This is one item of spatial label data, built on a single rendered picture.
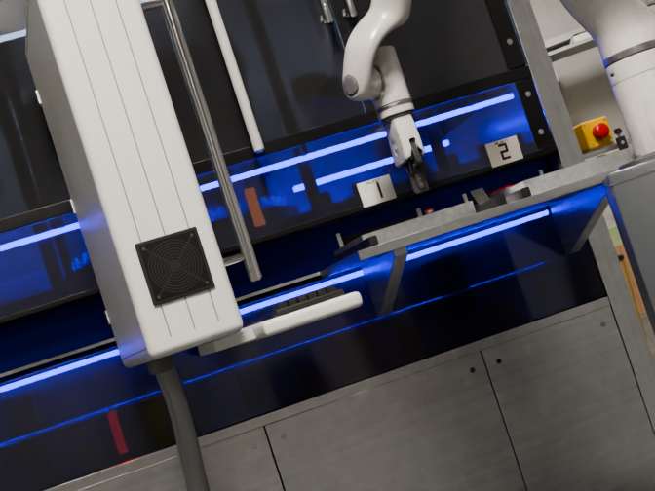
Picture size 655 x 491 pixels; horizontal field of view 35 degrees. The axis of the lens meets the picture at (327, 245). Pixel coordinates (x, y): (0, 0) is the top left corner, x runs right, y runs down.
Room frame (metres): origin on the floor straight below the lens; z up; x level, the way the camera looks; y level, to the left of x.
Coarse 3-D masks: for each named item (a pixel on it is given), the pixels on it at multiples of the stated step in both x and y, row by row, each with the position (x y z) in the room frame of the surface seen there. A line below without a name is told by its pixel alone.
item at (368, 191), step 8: (384, 176) 2.51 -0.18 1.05; (360, 184) 2.50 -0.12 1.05; (368, 184) 2.50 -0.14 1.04; (384, 184) 2.51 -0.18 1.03; (392, 184) 2.51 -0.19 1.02; (360, 192) 2.50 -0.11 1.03; (368, 192) 2.50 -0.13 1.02; (376, 192) 2.50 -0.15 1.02; (384, 192) 2.51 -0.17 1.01; (392, 192) 2.51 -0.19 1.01; (368, 200) 2.50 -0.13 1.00; (376, 200) 2.50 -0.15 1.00; (384, 200) 2.51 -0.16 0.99
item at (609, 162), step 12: (612, 156) 2.22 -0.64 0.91; (624, 156) 2.22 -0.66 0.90; (564, 168) 2.20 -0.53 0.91; (576, 168) 2.20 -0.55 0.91; (588, 168) 2.21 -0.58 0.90; (600, 168) 2.21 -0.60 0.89; (612, 168) 2.22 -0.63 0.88; (528, 180) 2.18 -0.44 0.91; (540, 180) 2.19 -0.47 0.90; (552, 180) 2.19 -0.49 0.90; (564, 180) 2.20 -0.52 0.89; (576, 180) 2.20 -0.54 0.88; (504, 192) 2.30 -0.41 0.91; (540, 192) 2.19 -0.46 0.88
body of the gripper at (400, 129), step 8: (392, 120) 2.29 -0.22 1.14; (400, 120) 2.28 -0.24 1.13; (408, 120) 2.29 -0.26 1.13; (392, 128) 2.30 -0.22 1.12; (400, 128) 2.28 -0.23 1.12; (408, 128) 2.28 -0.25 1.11; (392, 136) 2.32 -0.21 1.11; (400, 136) 2.28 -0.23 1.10; (408, 136) 2.28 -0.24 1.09; (416, 136) 2.28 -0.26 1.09; (392, 144) 2.34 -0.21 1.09; (400, 144) 2.29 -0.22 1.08; (408, 144) 2.28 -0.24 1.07; (416, 144) 2.29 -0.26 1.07; (392, 152) 2.36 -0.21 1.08; (400, 152) 2.30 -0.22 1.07; (408, 152) 2.28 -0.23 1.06; (424, 152) 2.29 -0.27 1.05; (400, 160) 2.32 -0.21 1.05
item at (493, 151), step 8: (512, 136) 2.58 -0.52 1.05; (488, 144) 2.56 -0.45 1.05; (496, 144) 2.57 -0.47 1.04; (512, 144) 2.57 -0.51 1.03; (488, 152) 2.56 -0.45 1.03; (496, 152) 2.57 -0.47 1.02; (512, 152) 2.57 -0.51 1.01; (520, 152) 2.58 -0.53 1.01; (496, 160) 2.56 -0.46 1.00; (504, 160) 2.57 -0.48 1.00; (512, 160) 2.57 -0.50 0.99
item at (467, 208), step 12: (468, 204) 2.27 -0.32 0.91; (420, 216) 2.25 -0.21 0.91; (432, 216) 2.26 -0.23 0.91; (444, 216) 2.26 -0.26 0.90; (456, 216) 2.27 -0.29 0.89; (384, 228) 2.24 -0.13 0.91; (396, 228) 2.24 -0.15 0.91; (408, 228) 2.25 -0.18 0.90; (420, 228) 2.25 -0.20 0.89; (360, 240) 2.25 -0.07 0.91; (384, 240) 2.23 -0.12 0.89; (336, 252) 2.53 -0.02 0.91
